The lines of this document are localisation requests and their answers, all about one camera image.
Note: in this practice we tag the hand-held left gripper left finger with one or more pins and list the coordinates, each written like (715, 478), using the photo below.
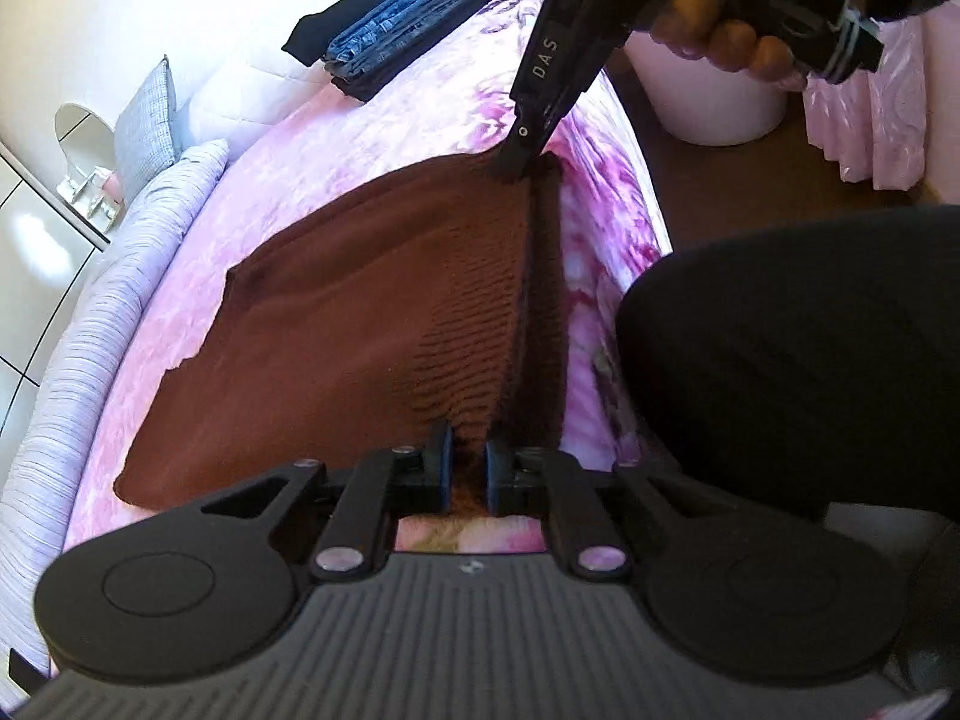
(447, 465)

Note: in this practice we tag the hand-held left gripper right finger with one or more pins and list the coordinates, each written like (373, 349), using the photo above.
(491, 474)

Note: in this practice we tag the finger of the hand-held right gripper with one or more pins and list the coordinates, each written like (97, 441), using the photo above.
(604, 22)
(544, 60)

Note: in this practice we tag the brown knit garment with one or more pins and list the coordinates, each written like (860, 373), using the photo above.
(337, 330)

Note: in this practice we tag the person's right hand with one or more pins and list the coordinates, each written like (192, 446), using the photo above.
(720, 37)

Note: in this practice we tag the white bucket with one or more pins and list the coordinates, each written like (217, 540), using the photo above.
(697, 105)

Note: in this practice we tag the pink floral bedsheet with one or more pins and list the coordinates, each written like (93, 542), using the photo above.
(360, 142)

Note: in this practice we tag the white quilted pillow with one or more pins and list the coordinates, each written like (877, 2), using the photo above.
(247, 90)

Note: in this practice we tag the person's leg in black pants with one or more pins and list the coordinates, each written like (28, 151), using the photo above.
(787, 360)

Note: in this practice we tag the lilac striped bolster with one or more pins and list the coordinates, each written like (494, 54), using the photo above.
(90, 330)

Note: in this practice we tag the grey checked cushion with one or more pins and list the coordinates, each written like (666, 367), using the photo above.
(146, 127)

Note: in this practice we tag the round mirror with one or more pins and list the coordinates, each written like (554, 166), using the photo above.
(82, 131)

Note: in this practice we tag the white wardrobe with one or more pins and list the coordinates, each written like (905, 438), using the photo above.
(30, 255)

